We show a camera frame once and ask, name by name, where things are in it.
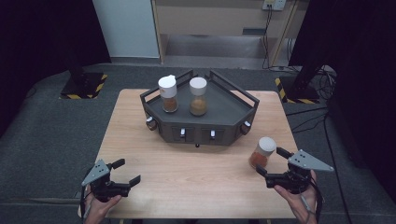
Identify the person's right hand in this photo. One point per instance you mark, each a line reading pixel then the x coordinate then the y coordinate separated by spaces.
pixel 300 205

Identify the black curtain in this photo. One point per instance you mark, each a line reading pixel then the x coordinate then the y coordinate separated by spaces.
pixel 361 62
pixel 37 46

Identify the white wall socket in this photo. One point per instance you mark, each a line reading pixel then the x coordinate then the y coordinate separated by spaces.
pixel 274 4

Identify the red spice jar round cap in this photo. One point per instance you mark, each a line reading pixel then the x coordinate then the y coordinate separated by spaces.
pixel 263 151

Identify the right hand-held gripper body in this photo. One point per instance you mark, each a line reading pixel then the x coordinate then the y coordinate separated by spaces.
pixel 295 179

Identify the person's left hand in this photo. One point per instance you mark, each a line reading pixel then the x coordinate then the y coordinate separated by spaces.
pixel 99 211

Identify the black stand with striped base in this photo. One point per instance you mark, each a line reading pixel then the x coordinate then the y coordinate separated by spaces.
pixel 82 85
pixel 299 90

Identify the dark grey corner rack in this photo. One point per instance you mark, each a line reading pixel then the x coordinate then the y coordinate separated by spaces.
pixel 214 115

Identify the spice jar with spout lid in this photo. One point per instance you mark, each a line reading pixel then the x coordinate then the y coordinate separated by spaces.
pixel 168 88

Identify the tan spice jar round cap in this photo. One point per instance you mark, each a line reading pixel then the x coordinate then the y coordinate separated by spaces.
pixel 198 93

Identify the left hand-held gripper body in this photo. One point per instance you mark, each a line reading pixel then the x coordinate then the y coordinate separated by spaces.
pixel 104 186

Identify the wooden shelf unit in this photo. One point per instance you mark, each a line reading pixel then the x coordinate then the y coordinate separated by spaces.
pixel 218 21

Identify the white panel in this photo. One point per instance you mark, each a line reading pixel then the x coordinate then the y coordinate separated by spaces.
pixel 127 28

